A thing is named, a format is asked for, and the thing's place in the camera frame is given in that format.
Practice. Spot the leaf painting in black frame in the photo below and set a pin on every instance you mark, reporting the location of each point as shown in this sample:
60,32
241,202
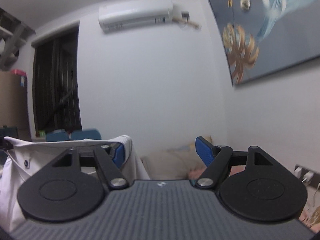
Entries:
262,37

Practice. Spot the white polo shirt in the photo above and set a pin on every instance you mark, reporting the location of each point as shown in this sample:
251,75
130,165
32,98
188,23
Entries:
62,182

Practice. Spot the blue covered chair right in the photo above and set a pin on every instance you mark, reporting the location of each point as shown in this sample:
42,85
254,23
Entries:
86,134

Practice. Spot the cardboard box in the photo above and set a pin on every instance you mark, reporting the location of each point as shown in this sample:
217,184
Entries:
14,110

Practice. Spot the grey pillow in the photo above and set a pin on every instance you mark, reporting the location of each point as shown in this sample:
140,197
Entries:
171,164

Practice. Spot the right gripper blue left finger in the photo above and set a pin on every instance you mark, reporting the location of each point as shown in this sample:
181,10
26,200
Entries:
117,154

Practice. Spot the dark wall outlet panel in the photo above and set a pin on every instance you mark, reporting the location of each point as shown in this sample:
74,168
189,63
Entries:
306,176

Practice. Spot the white wall air conditioner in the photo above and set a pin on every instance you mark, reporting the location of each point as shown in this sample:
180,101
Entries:
129,14

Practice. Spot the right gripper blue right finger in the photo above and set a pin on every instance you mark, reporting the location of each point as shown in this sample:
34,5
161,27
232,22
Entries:
205,150

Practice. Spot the dark window with bars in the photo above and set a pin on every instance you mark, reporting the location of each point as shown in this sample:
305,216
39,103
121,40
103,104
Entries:
55,82

